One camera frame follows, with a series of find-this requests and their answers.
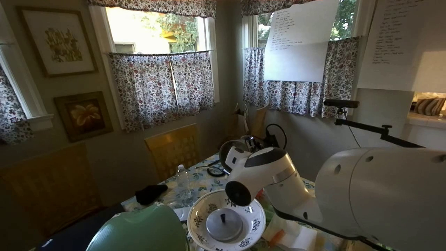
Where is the black cloth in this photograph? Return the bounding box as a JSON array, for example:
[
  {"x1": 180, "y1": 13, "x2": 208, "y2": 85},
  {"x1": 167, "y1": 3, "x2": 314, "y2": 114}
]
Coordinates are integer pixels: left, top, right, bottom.
[{"x1": 135, "y1": 184, "x2": 167, "y2": 205}]

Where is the black coiled cable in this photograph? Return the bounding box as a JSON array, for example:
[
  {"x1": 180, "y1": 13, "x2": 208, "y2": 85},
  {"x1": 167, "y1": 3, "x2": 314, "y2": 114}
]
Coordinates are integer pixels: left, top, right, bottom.
[{"x1": 263, "y1": 123, "x2": 289, "y2": 151}]

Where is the overhead black camera mount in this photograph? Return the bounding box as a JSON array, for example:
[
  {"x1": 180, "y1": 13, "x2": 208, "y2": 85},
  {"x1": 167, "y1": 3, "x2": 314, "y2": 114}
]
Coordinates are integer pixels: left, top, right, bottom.
[{"x1": 323, "y1": 98, "x2": 424, "y2": 149}]

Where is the white handwritten paper sheet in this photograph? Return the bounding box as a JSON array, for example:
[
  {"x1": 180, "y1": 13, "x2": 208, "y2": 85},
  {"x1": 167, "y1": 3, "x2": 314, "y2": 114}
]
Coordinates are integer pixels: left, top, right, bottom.
[{"x1": 263, "y1": 0, "x2": 339, "y2": 82}]

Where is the wooden chair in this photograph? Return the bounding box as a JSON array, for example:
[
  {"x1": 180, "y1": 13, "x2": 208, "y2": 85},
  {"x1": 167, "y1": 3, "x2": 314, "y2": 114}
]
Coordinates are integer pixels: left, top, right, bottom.
[
  {"x1": 1, "y1": 144, "x2": 103, "y2": 236},
  {"x1": 145, "y1": 126, "x2": 199, "y2": 180}
]

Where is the lemon print tablecloth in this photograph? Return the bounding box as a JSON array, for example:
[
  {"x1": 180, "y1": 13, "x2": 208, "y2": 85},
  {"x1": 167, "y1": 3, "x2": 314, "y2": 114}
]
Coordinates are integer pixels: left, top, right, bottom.
[{"x1": 121, "y1": 152, "x2": 378, "y2": 251}]

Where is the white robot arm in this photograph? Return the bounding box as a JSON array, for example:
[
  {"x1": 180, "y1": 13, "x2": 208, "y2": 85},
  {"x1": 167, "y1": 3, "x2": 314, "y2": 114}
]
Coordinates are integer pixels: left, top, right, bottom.
[{"x1": 224, "y1": 147, "x2": 446, "y2": 251}]

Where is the floral window curtain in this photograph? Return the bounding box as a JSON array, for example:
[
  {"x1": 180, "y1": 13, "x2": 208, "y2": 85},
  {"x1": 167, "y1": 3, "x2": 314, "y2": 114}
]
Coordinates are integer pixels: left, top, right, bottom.
[
  {"x1": 110, "y1": 50, "x2": 215, "y2": 133},
  {"x1": 241, "y1": 36, "x2": 360, "y2": 120}
]

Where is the framed yellow floral picture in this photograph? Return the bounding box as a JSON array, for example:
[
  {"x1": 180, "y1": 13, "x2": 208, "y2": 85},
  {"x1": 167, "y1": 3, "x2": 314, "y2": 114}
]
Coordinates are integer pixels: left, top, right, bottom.
[{"x1": 18, "y1": 7, "x2": 96, "y2": 77}]

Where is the framed dark leaf picture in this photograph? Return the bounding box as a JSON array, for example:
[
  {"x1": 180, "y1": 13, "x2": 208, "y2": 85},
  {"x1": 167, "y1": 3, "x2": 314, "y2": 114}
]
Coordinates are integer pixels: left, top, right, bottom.
[{"x1": 54, "y1": 91, "x2": 113, "y2": 142}]

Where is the metal pot lid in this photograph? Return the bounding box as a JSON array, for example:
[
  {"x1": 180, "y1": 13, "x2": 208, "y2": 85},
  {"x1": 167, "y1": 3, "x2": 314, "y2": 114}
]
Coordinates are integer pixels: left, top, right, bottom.
[{"x1": 205, "y1": 208, "x2": 243, "y2": 241}]

